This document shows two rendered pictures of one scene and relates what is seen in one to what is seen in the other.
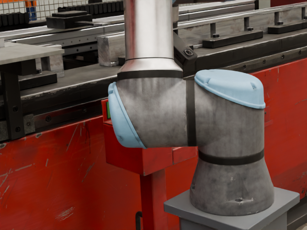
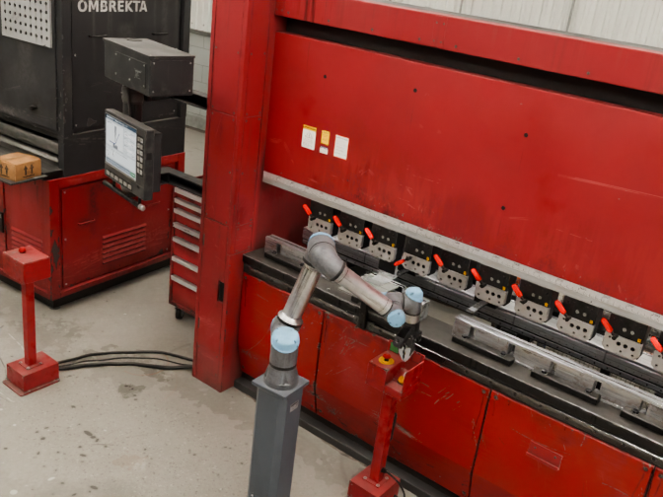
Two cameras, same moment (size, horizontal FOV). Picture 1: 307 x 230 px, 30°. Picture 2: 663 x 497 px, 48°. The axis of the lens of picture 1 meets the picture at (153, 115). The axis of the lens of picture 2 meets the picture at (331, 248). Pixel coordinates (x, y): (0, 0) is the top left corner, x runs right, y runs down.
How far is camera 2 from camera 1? 3.20 m
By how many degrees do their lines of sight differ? 74
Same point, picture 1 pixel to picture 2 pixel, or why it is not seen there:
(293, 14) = not seen: outside the picture
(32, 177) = (365, 351)
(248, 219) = (259, 382)
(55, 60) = not seen: hidden behind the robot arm
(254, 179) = (269, 373)
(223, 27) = (565, 372)
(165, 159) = (379, 385)
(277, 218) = (271, 394)
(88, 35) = (500, 315)
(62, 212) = not seen: hidden behind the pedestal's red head
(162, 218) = (384, 419)
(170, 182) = (446, 427)
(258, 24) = (614, 396)
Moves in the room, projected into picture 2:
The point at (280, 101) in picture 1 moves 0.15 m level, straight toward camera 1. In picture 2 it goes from (580, 464) to (545, 460)
